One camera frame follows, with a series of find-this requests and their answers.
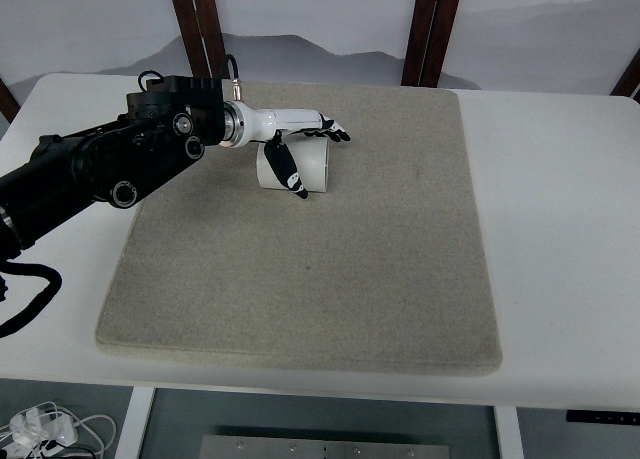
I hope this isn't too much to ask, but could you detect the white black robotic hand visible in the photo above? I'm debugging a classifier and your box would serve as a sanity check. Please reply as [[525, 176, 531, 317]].
[[221, 101, 350, 199]]

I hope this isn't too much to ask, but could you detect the white ribbed cup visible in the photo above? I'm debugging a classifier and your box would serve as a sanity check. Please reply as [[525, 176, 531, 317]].
[[256, 135, 329, 193]]

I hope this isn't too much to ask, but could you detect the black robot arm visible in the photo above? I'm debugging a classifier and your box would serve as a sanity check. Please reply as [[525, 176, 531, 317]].
[[1, 54, 239, 260]]

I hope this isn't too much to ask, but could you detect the beige felt mat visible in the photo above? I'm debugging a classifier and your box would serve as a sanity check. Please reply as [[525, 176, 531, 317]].
[[96, 81, 502, 375]]

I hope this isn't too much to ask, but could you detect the white table leg left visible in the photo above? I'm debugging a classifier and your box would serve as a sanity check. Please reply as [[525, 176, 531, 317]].
[[114, 386, 156, 459]]

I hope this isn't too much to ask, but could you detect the white table leg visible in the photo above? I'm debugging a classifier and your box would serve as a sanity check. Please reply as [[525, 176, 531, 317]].
[[494, 406, 524, 459], [114, 386, 156, 459]]

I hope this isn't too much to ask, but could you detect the white table leg right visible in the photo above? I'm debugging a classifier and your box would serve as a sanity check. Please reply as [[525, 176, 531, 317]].
[[494, 406, 524, 459]]

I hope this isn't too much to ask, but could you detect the black desk control panel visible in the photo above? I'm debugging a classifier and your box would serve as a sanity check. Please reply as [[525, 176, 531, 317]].
[[566, 409, 639, 426]]

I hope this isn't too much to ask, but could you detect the left brown wooden screen frame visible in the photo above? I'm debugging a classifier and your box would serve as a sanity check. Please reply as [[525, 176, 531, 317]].
[[171, 0, 230, 79]]

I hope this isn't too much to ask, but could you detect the brown wooden screen frame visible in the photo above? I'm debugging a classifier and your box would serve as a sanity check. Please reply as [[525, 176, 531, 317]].
[[401, 0, 460, 88], [171, 0, 230, 79]]

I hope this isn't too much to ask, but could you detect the right brown wooden screen frame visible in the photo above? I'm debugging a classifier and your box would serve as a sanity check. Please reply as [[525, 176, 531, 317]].
[[401, 0, 460, 88]]

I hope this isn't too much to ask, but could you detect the black sleeved cable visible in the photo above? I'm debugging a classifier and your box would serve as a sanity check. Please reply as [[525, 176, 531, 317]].
[[0, 261, 64, 339]]

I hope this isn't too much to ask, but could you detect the grey metal base plate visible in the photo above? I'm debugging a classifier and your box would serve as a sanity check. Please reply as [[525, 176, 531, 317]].
[[199, 435, 451, 459]]

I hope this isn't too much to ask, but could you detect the white charger with cables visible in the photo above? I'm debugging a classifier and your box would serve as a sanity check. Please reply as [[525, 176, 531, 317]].
[[1, 401, 118, 458]]

